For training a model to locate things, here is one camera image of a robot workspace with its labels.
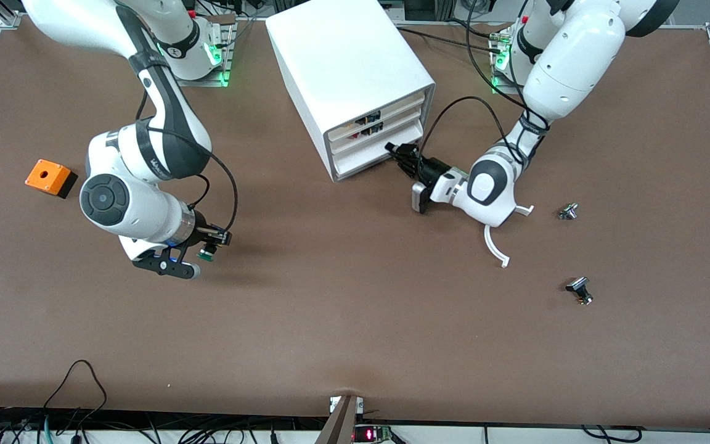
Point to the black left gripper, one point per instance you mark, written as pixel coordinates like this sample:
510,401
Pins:
432,168

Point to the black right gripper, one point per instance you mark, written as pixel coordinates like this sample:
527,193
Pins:
205,232

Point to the green push button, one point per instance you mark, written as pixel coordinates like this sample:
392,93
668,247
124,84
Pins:
208,253

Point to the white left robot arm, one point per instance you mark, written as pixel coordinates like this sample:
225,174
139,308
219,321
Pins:
571,55

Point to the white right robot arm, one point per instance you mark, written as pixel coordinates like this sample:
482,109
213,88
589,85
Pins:
145,203

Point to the black head push button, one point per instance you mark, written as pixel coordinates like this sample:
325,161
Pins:
579,288

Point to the white curved plastic arc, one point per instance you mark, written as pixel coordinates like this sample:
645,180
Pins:
489,245

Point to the device with red light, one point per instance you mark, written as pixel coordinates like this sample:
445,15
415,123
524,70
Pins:
367,435

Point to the black red switch component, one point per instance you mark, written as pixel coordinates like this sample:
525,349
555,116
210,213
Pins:
368,117
371,129

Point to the aluminium arm base plate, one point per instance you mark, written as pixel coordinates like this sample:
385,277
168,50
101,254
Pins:
198,82
498,86

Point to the small silver switch part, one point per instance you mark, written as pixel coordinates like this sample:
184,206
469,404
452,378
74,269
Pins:
568,211

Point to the orange black button enclosure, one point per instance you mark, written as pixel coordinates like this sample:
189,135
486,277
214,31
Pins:
47,176

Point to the white post bracket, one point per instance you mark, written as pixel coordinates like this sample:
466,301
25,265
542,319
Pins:
333,404

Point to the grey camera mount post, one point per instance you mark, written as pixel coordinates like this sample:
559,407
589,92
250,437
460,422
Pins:
339,425

